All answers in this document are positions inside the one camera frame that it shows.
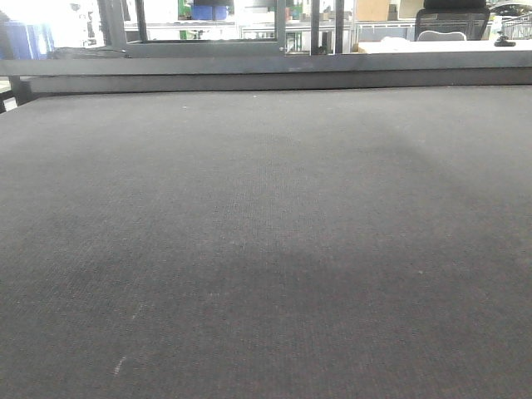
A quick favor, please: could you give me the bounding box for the black conveyor belt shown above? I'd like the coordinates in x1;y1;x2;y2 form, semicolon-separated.
1;86;531;398

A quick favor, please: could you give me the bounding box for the distant small blue bin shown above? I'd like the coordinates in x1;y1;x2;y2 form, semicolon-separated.
191;5;229;21

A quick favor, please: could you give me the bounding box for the white desk top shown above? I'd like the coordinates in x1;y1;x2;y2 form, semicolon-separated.
358;37;531;54

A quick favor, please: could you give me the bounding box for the brown cardboard box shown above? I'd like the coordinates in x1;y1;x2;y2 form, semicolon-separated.
356;0;390;22

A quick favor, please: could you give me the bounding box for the black mesh office chair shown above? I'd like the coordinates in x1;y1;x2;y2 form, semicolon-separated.
414;0;490;42

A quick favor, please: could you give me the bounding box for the blue crates far left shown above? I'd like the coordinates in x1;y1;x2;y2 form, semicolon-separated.
2;21;55;60

